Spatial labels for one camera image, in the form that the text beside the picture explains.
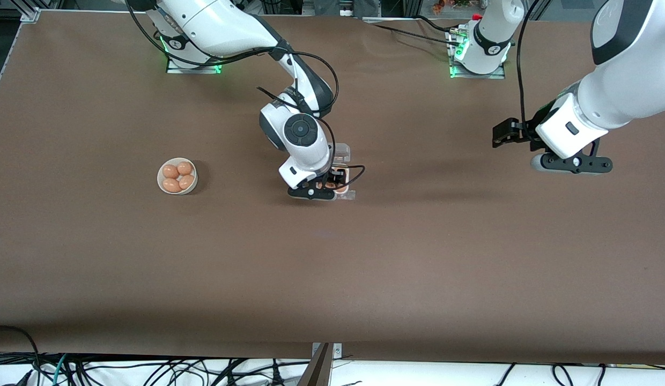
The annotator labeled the clear plastic egg carton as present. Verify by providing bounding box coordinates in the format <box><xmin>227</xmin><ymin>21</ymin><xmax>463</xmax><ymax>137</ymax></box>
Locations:
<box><xmin>315</xmin><ymin>142</ymin><xmax>356</xmax><ymax>201</ymax></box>

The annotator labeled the brown table cover sheet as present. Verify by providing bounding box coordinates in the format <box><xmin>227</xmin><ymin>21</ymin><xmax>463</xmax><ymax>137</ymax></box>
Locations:
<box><xmin>0</xmin><ymin>10</ymin><xmax>665</xmax><ymax>365</ymax></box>

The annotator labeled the white round bowl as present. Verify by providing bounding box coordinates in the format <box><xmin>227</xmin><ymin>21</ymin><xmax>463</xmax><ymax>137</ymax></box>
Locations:
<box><xmin>157</xmin><ymin>157</ymin><xmax>198</xmax><ymax>195</ymax></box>

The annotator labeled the dark metal beam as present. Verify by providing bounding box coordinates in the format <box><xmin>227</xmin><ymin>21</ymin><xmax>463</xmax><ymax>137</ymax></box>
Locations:
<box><xmin>297</xmin><ymin>343</ymin><xmax>333</xmax><ymax>386</ymax></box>

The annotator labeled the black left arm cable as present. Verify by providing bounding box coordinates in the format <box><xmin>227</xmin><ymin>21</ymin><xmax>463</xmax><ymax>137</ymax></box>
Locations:
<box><xmin>516</xmin><ymin>0</ymin><xmax>541</xmax><ymax>128</ymax></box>

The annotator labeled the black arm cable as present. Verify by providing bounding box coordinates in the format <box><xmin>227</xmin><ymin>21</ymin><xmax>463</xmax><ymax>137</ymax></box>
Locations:
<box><xmin>516</xmin><ymin>0</ymin><xmax>541</xmax><ymax>128</ymax></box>
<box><xmin>123</xmin><ymin>0</ymin><xmax>366</xmax><ymax>188</ymax></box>

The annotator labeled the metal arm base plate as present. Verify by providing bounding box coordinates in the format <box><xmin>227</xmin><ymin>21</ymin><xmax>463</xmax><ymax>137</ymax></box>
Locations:
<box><xmin>166</xmin><ymin>54</ymin><xmax>223</xmax><ymax>75</ymax></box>
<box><xmin>449</xmin><ymin>60</ymin><xmax>506</xmax><ymax>80</ymax></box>

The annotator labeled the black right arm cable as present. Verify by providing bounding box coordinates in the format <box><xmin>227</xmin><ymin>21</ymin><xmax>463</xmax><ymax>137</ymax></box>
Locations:
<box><xmin>123</xmin><ymin>0</ymin><xmax>366</xmax><ymax>188</ymax></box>

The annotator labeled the small metal table bracket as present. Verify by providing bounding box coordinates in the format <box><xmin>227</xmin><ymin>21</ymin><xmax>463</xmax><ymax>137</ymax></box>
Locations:
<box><xmin>311</xmin><ymin>342</ymin><xmax>343</xmax><ymax>359</ymax></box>

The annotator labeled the teal cable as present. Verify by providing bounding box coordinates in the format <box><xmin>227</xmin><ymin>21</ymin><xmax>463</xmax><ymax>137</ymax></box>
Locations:
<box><xmin>40</xmin><ymin>354</ymin><xmax>69</xmax><ymax>386</ymax></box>

